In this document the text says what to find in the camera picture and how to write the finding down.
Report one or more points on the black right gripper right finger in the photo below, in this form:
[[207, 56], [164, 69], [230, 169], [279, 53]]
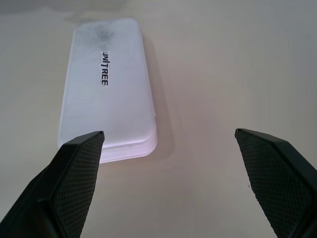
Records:
[[280, 183]]

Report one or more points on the white Unitree plastic case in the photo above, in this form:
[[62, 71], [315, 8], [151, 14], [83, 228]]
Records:
[[109, 104]]

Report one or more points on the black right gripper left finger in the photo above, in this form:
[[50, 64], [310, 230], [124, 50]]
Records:
[[62, 188]]

